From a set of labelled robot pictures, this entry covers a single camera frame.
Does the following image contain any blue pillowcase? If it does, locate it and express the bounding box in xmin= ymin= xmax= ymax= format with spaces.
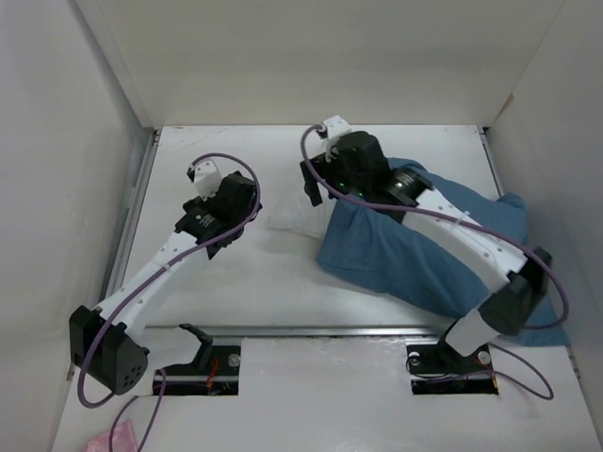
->
xmin=315 ymin=154 xmax=569 ymax=348

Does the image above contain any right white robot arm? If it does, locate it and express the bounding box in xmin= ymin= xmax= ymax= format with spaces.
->
xmin=301 ymin=125 xmax=551 ymax=371

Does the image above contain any pink plastic bag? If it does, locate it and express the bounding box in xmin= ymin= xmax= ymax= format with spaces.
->
xmin=83 ymin=421 xmax=139 ymax=452

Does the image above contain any aluminium rail frame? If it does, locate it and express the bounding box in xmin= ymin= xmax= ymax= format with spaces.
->
xmin=65 ymin=126 xmax=580 ymax=380

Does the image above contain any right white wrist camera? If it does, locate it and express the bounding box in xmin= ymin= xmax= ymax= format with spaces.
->
xmin=317 ymin=115 xmax=352 ymax=153

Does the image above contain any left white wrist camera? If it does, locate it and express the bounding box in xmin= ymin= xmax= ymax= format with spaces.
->
xmin=187 ymin=158 xmax=222 ymax=200

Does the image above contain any white pillow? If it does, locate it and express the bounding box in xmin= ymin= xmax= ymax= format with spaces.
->
xmin=268 ymin=192 xmax=336 ymax=239

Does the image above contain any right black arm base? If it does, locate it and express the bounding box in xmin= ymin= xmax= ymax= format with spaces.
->
xmin=405 ymin=344 xmax=498 ymax=396

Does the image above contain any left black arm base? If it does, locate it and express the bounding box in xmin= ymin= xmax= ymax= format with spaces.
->
xmin=152 ymin=324 xmax=241 ymax=396

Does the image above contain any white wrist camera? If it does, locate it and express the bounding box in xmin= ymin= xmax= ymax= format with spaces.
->
xmin=187 ymin=158 xmax=222 ymax=200
xmin=317 ymin=115 xmax=352 ymax=153

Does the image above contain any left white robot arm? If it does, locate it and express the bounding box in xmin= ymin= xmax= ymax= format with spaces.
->
xmin=69 ymin=171 xmax=261 ymax=396

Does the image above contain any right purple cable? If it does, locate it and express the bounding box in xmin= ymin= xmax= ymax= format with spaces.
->
xmin=300 ymin=122 xmax=571 ymax=401

